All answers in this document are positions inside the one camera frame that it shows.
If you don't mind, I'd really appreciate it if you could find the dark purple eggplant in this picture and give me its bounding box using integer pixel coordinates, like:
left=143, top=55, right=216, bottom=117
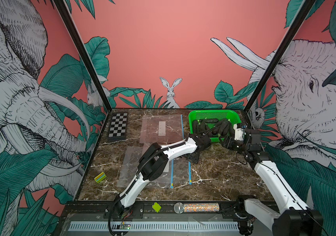
left=212, top=119, right=231, bottom=136

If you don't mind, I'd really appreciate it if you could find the clear zip-top bag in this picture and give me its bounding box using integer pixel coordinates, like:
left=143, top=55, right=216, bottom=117
left=145, top=157, right=190, bottom=189
left=117, top=143, right=172, bottom=188
left=140, top=115, right=183, bottom=144

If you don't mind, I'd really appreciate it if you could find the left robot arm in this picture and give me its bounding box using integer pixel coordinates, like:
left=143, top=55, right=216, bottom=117
left=115, top=134, right=211, bottom=209

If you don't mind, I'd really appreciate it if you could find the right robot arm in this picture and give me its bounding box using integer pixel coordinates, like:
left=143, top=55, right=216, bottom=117
left=220, top=129, right=325, bottom=236

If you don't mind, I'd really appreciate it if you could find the green plastic basket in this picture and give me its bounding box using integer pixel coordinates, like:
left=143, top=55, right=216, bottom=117
left=188, top=110, right=242, bottom=143

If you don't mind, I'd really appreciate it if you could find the sprinkle-filled cylinder tube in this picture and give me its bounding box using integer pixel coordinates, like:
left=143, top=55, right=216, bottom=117
left=174, top=202, right=220, bottom=214

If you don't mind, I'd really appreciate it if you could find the lime green sticky note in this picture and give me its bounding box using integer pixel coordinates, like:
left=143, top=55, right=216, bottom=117
left=152, top=202, right=162, bottom=213

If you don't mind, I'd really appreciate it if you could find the black white checkerboard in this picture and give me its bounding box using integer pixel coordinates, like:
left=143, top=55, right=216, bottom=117
left=108, top=112, right=128, bottom=142

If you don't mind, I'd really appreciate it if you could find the small green striped block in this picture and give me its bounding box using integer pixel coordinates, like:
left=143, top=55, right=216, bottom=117
left=94, top=172, right=107, bottom=183

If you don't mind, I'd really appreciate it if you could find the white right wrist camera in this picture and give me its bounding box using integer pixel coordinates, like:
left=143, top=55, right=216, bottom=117
left=234, top=128, right=244, bottom=141

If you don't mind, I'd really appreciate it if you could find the white perforated rail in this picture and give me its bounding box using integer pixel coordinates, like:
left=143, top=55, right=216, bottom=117
left=68, top=221, right=239, bottom=232

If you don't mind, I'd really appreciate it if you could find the right black frame post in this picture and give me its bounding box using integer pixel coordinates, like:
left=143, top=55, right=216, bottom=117
left=244, top=0, right=316, bottom=112

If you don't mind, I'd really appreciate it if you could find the black frame post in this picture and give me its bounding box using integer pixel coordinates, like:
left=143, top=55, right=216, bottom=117
left=244, top=0, right=316, bottom=112
left=53, top=0, right=112, bottom=112

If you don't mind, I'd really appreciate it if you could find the left black frame post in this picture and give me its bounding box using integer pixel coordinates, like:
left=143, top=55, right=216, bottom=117
left=53, top=0, right=112, bottom=112

